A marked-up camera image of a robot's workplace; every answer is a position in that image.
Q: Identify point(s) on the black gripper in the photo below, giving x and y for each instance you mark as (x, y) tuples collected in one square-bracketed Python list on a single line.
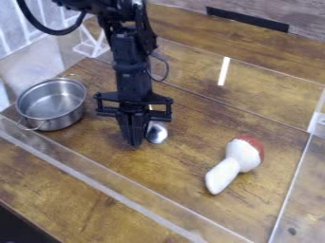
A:
[(110, 106)]

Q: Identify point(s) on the green handled metal spoon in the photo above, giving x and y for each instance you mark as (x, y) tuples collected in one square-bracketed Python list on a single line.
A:
[(157, 132)]

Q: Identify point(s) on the small steel pot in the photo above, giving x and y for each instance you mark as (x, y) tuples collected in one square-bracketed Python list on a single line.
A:
[(51, 105)]

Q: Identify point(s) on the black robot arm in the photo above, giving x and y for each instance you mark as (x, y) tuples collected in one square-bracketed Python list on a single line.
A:
[(133, 40)]

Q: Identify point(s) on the red white toy mushroom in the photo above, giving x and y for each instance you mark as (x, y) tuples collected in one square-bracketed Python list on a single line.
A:
[(244, 157)]

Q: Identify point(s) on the clear acrylic triangle stand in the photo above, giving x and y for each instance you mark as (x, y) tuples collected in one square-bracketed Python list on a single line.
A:
[(92, 46)]

